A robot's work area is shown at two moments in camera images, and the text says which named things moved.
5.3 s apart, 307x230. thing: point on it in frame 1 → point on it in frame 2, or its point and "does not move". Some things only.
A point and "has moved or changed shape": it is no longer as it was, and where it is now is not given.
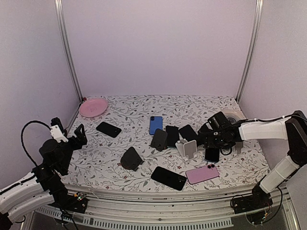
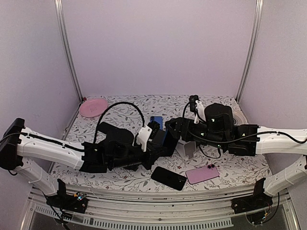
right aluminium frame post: [258, 15] does not move
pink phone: [202, 174] does not move
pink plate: [92, 108] does not move
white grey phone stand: [188, 150] has moved or changed shape
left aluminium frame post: [61, 14] does not move
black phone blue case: [212, 154] → [159, 137]
